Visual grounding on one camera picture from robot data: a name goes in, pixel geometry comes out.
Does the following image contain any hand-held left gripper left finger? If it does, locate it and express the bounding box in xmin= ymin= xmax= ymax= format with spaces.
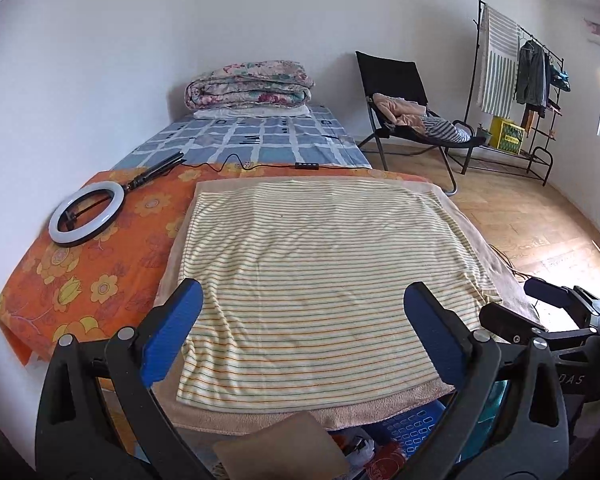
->
xmin=35 ymin=277 xmax=216 ymax=480

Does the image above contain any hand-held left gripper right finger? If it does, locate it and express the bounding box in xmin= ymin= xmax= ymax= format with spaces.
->
xmin=403 ymin=281 xmax=571 ymax=480

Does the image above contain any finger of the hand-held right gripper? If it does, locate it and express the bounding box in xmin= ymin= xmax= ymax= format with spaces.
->
xmin=524 ymin=276 xmax=600 ymax=324
xmin=479 ymin=301 xmax=548 ymax=346

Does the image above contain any blue plastic basket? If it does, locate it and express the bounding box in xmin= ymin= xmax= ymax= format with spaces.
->
xmin=325 ymin=395 xmax=508 ymax=480

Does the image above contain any red cardboard box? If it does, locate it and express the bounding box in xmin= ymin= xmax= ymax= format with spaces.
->
xmin=365 ymin=442 xmax=408 ymax=480

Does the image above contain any orange floral sheet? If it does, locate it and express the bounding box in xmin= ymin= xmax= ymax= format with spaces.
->
xmin=0 ymin=165 xmax=431 ymax=368

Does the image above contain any striped cream blanket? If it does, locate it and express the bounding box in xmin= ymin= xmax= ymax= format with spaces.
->
xmin=176 ymin=180 xmax=498 ymax=407

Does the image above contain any beige towel blanket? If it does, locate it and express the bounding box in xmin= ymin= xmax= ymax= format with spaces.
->
xmin=152 ymin=176 xmax=548 ymax=436

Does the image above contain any black folded tripod stand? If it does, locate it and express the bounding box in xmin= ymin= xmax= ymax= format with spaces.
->
xmin=122 ymin=150 xmax=187 ymax=192

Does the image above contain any yellow plastic crate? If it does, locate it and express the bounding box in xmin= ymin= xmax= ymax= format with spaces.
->
xmin=490 ymin=116 xmax=527 ymax=155

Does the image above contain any tan cardboard piece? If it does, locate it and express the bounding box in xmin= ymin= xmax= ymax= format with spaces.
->
xmin=212 ymin=410 xmax=352 ymax=480

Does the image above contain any striped grey garment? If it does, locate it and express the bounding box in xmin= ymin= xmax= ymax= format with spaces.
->
xmin=422 ymin=115 xmax=473 ymax=143

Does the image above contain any blue plaid bed sheet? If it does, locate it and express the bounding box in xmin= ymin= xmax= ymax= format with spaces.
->
xmin=110 ymin=105 xmax=373 ymax=171

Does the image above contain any teal hanging garment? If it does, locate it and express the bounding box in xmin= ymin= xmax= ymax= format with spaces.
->
xmin=550 ymin=65 xmax=572 ymax=93

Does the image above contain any dark hanging jacket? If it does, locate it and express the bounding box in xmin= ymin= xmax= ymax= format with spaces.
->
xmin=514 ymin=40 xmax=551 ymax=107

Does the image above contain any folded white sheet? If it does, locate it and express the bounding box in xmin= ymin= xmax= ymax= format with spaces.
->
xmin=194 ymin=105 xmax=312 ymax=120

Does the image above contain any beige garment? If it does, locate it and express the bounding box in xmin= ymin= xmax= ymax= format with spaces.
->
xmin=371 ymin=92 xmax=428 ymax=128

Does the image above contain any striped hanging towel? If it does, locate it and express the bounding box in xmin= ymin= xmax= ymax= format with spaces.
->
xmin=480 ymin=4 xmax=521 ymax=117

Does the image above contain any black clothes rack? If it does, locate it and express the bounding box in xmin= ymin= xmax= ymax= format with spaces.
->
xmin=462 ymin=0 xmax=566 ymax=187

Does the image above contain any folded floral quilt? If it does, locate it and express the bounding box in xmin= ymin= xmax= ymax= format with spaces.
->
xmin=185 ymin=60 xmax=316 ymax=111

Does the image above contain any black folding chair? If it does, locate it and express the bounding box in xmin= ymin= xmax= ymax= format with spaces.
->
xmin=355 ymin=51 xmax=488 ymax=195

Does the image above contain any black floor cable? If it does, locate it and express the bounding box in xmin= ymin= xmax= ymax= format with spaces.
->
xmin=487 ymin=242 xmax=536 ymax=281

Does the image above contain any white ring light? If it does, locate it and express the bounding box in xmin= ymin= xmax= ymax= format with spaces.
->
xmin=48 ymin=181 xmax=127 ymax=247

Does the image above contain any black cable with inline remote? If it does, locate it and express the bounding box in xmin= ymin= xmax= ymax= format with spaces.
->
xmin=172 ymin=152 xmax=361 ymax=173

